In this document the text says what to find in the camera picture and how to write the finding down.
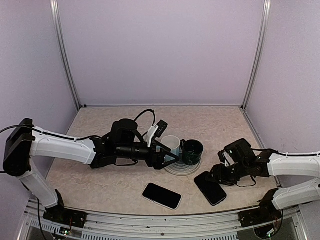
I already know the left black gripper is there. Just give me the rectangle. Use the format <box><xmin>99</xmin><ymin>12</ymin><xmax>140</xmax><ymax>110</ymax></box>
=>
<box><xmin>116</xmin><ymin>138</ymin><xmax>180</xmax><ymax>170</ymax></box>

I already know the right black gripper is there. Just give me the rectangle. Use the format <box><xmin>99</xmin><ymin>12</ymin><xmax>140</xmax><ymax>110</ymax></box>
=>
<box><xmin>206</xmin><ymin>160</ymin><xmax>250</xmax><ymax>186</ymax></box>

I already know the black phone case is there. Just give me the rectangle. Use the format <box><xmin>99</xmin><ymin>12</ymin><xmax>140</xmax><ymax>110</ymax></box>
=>
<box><xmin>193</xmin><ymin>171</ymin><xmax>228</xmax><ymax>207</ymax></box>

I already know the pink phone case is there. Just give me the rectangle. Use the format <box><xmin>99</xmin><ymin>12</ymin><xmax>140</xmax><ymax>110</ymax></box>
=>
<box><xmin>141</xmin><ymin>182</ymin><xmax>183</xmax><ymax>210</ymax></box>

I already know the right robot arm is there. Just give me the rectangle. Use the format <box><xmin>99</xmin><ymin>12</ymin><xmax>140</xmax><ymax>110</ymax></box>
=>
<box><xmin>206</xmin><ymin>138</ymin><xmax>320</xmax><ymax>222</ymax></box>

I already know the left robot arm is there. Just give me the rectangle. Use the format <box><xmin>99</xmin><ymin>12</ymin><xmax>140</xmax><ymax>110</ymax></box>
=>
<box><xmin>3</xmin><ymin>118</ymin><xmax>180</xmax><ymax>223</ymax></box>

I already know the light blue mug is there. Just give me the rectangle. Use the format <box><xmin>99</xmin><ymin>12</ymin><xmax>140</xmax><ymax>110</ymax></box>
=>
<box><xmin>158</xmin><ymin>135</ymin><xmax>181</xmax><ymax>162</ymax></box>

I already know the white grey ceramic plate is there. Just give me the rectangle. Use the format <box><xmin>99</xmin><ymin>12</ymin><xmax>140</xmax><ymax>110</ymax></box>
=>
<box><xmin>165</xmin><ymin>161</ymin><xmax>201</xmax><ymax>177</ymax></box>

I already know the dark green mug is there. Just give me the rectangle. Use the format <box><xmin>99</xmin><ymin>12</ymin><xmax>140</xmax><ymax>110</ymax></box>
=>
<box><xmin>180</xmin><ymin>139</ymin><xmax>204</xmax><ymax>166</ymax></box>

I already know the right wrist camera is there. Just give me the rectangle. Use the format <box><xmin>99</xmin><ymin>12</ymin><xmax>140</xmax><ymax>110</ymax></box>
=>
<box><xmin>218</xmin><ymin>138</ymin><xmax>256</xmax><ymax>167</ymax></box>

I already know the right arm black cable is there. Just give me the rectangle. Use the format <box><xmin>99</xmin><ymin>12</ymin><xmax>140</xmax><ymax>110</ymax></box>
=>
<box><xmin>252</xmin><ymin>148</ymin><xmax>320</xmax><ymax>158</ymax></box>

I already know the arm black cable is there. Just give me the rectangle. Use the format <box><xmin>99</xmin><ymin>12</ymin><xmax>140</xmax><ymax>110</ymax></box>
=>
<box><xmin>252</xmin><ymin>148</ymin><xmax>320</xmax><ymax>158</ymax></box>
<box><xmin>133</xmin><ymin>108</ymin><xmax>157</xmax><ymax>131</ymax></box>

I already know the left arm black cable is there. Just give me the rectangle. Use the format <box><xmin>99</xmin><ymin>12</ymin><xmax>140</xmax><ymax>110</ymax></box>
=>
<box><xmin>133</xmin><ymin>108</ymin><xmax>157</xmax><ymax>131</ymax></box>

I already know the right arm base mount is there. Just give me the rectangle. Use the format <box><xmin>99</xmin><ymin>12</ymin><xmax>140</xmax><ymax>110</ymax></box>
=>
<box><xmin>238</xmin><ymin>208</ymin><xmax>283</xmax><ymax>228</ymax></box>

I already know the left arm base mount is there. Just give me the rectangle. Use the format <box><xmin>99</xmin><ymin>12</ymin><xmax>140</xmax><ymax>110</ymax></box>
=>
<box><xmin>43</xmin><ymin>208</ymin><xmax>88</xmax><ymax>229</ymax></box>

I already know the front aluminium rail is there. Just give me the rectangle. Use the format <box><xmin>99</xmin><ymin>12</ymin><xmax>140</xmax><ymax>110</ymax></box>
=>
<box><xmin>15</xmin><ymin>199</ymin><xmax>309</xmax><ymax>240</ymax></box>

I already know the right aluminium frame post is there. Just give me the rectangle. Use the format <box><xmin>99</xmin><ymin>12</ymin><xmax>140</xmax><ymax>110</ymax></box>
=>
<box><xmin>241</xmin><ymin>0</ymin><xmax>272</xmax><ymax>112</ymax></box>

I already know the aluminium frame post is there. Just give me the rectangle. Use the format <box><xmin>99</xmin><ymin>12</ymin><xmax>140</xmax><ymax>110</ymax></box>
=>
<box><xmin>241</xmin><ymin>0</ymin><xmax>272</xmax><ymax>112</ymax></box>
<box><xmin>50</xmin><ymin>0</ymin><xmax>82</xmax><ymax>111</ymax></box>

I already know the left aluminium frame post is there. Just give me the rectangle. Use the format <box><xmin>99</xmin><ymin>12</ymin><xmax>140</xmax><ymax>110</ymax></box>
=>
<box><xmin>50</xmin><ymin>0</ymin><xmax>82</xmax><ymax>111</ymax></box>

